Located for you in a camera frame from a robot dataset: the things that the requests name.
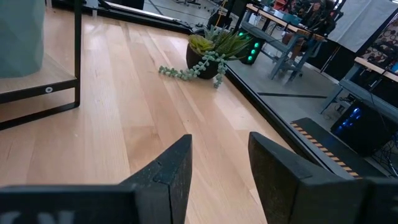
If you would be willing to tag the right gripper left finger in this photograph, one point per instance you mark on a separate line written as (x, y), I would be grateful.
(168, 186)

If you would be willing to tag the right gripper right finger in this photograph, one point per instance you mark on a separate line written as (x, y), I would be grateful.
(286, 193)

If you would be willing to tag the green coffee mug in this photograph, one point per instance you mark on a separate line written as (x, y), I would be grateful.
(18, 37)

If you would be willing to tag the black yellow striped floor ramp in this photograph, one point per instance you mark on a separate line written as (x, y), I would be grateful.
(326, 146)

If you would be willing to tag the computer tower with blue lights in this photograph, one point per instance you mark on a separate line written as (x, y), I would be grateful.
(360, 130)

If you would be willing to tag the succulent plant in dark pot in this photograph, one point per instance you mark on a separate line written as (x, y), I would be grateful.
(202, 62)

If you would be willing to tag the grey desk with wooden top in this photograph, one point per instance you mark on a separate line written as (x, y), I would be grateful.
(367, 90)

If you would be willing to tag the computer tower with green lights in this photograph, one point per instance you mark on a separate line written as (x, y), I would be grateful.
(252, 49)

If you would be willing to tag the wooden desk with grey legs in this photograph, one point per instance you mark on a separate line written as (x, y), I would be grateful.
(286, 43)

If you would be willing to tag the circle patterned fabric panel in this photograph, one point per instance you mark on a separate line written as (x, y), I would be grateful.
(384, 43)

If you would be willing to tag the person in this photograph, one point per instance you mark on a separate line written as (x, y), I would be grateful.
(314, 14)

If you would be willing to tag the white cloth screen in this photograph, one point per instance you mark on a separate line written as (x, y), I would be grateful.
(360, 21)

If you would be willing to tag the wooden shelf with black frame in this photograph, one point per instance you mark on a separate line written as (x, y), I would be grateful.
(37, 90)

